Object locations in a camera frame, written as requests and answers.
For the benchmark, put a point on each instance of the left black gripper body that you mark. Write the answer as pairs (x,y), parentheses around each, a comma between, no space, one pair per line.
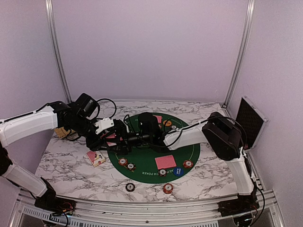
(80,126)

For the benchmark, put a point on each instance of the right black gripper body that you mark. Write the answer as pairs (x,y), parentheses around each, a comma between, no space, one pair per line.
(132,140)

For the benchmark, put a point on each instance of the red playing card deck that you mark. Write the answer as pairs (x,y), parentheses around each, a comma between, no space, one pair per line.
(110,139)

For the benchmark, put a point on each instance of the red chips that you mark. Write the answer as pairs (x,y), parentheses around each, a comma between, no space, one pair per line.
(123,161)
(188,164)

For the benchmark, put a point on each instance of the card dealt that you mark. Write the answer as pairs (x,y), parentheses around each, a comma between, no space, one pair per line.
(165,162)
(159,118)

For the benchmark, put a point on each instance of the orange big blind button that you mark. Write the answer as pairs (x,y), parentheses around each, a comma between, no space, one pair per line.
(167,123)

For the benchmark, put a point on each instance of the black poker chip stack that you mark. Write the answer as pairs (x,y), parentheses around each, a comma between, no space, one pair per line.
(130,187)

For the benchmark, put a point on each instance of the blue small blind button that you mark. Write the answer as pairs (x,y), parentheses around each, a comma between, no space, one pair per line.
(178,171)

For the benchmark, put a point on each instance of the red poker chip stack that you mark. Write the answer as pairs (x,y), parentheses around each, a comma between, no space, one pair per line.
(168,188)

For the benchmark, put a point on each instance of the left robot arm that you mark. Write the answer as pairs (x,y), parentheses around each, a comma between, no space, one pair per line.
(24,137)

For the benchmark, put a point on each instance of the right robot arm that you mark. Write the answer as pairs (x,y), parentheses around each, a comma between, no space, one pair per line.
(225,136)

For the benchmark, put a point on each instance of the woven bamboo tray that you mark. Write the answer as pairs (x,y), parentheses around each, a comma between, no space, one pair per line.
(62,133)

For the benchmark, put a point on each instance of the playing card box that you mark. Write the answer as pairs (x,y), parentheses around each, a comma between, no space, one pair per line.
(96,158)

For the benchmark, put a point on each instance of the round green poker mat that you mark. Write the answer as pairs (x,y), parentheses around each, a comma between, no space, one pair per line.
(146,170)

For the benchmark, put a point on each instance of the aluminium poker chip case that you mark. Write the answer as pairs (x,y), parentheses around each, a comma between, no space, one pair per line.
(252,120)

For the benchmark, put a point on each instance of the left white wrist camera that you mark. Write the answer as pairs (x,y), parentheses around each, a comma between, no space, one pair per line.
(103,124)

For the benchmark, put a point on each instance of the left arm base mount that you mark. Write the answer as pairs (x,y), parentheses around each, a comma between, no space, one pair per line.
(56,205)

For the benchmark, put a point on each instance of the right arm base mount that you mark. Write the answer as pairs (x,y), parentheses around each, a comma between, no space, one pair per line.
(233,207)

